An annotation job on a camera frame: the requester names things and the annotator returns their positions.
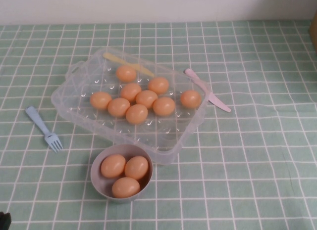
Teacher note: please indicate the transparent plastic egg box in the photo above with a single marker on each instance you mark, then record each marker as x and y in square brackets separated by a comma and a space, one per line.
[161, 138]

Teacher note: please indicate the brown egg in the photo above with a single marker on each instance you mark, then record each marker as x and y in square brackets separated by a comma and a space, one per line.
[136, 167]
[130, 91]
[164, 106]
[119, 107]
[101, 100]
[146, 99]
[126, 73]
[190, 99]
[125, 187]
[136, 113]
[113, 165]
[158, 85]

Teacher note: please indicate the clear plastic egg tray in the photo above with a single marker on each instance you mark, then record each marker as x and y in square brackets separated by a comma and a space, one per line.
[247, 165]

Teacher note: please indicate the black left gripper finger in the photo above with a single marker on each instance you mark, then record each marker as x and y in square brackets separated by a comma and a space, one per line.
[1, 221]
[7, 222]

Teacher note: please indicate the yellow plastic knife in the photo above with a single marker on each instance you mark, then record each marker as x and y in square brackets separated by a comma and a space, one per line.
[111, 57]

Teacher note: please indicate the pink plastic knife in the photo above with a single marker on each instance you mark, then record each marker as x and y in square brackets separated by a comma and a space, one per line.
[215, 101]

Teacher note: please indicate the grey round bowl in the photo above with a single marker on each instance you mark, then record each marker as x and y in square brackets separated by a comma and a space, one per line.
[97, 183]

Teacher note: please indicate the blue plastic fork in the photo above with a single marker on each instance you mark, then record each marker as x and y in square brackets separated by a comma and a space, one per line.
[37, 121]

